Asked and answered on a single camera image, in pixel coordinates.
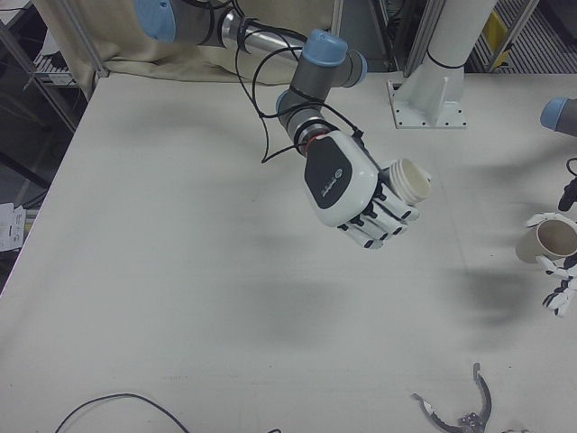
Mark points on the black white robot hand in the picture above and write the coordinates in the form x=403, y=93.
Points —
x=563, y=297
x=338, y=180

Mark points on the brown paper cup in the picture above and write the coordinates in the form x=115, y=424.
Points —
x=554, y=239

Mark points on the white paper cup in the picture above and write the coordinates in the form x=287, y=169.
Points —
x=412, y=180

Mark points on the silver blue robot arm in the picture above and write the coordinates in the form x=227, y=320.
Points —
x=559, y=115
x=315, y=76

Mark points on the beige curtain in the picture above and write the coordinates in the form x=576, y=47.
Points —
x=81, y=31

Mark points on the white printed cardboard box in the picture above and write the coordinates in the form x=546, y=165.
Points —
x=11, y=225

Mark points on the white column pedestal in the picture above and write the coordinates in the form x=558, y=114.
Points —
x=451, y=36

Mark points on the metal shelving frame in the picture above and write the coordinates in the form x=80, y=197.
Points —
x=88, y=40

